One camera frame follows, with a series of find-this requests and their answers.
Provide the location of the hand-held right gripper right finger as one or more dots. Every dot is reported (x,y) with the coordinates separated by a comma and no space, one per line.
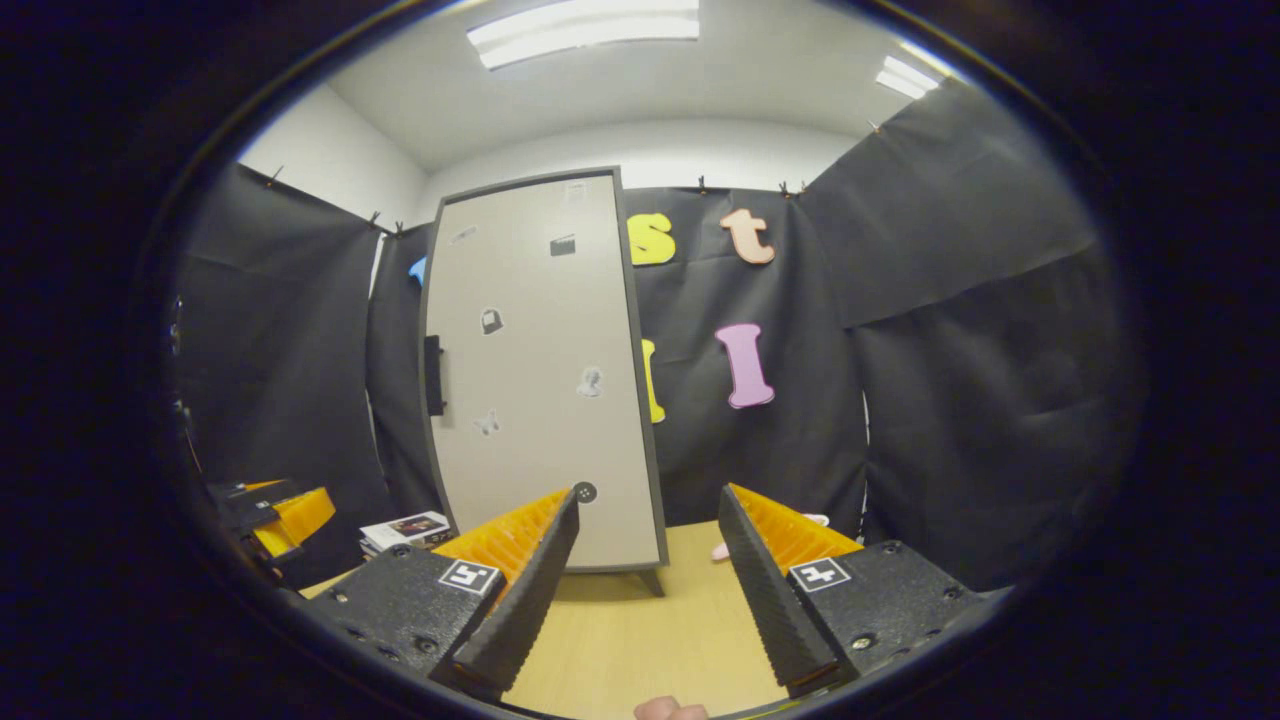
(770,600)

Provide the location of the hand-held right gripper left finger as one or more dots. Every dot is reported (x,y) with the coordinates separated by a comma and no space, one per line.
(525,600)

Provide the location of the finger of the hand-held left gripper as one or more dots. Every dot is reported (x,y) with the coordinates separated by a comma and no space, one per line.
(300,515)

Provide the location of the grey cabinet door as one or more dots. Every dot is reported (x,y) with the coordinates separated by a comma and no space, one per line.
(540,400)

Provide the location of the pink starfish plush toy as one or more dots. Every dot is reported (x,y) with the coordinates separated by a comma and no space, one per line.
(818,519)

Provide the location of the white book dark picture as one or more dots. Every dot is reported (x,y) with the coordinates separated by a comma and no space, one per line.
(400,528)

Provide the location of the black backdrop cloth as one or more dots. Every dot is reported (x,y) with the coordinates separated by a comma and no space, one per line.
(950,400)

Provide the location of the small ceiling light panel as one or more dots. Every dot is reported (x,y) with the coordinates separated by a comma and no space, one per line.
(908,78)

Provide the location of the long ceiling light panel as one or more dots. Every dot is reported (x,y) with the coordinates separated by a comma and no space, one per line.
(585,30)

